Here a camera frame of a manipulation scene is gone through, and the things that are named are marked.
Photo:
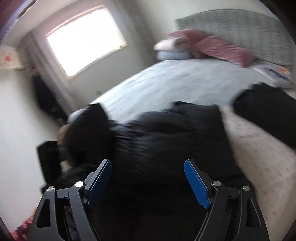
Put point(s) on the black puffer jacket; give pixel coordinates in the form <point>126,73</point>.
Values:
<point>147,196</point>

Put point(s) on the pink pillow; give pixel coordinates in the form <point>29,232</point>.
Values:
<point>202,45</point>

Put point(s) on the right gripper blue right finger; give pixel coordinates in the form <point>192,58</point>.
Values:
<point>232,213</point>

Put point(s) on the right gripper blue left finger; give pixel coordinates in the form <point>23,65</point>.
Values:
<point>49,222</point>

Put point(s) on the white patterned pillow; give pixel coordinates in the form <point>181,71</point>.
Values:
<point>278,75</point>

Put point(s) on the dark clothes on rack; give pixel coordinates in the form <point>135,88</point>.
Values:
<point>46,100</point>

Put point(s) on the folded black garment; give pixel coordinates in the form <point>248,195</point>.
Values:
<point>269,108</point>

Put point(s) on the window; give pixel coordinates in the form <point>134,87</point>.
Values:
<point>85,39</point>

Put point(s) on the light blue folded blanket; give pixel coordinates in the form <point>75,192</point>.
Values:
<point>166,55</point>

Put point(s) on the bed with cherry sheet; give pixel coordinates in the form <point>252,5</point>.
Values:
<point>268,163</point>

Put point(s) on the grey padded headboard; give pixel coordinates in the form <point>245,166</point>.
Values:
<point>265,36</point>

